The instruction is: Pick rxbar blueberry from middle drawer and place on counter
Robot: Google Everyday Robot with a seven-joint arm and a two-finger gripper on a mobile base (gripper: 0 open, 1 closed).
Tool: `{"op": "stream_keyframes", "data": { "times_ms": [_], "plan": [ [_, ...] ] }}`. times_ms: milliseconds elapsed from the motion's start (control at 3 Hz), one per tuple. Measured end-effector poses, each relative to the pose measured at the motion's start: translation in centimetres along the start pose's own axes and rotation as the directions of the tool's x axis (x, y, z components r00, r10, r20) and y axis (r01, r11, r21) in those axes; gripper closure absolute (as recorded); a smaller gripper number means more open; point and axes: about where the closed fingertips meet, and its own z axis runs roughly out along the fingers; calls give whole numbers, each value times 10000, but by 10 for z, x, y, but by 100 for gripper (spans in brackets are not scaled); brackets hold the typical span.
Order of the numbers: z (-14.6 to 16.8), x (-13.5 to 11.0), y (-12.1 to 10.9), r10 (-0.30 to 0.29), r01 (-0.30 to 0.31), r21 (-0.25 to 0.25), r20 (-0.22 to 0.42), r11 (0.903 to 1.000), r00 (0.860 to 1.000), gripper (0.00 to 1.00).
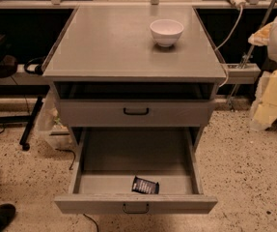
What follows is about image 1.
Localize dark blue rxbar wrapper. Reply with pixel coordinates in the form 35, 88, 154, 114
131, 176, 159, 194

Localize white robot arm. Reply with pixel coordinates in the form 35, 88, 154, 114
248, 16, 277, 131

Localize grey drawer cabinet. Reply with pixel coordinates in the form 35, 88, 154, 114
42, 4, 228, 153

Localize closed grey top drawer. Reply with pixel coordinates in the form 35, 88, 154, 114
57, 100, 214, 127

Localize open grey middle drawer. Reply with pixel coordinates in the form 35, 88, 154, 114
55, 128, 217, 215

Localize white ceramic bowl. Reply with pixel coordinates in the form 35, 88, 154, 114
150, 19, 184, 47

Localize clear plastic bin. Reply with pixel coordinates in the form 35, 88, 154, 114
35, 91, 72, 150

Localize black headphones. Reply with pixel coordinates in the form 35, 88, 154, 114
24, 57, 45, 75

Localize black shoe lower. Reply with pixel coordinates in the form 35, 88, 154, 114
0, 203, 16, 232

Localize black floor cable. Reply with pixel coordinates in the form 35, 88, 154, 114
54, 148, 77, 171

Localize grey side shelf rail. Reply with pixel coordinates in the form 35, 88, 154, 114
222, 64, 261, 84

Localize white cable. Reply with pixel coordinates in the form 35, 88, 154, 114
213, 3, 244, 89

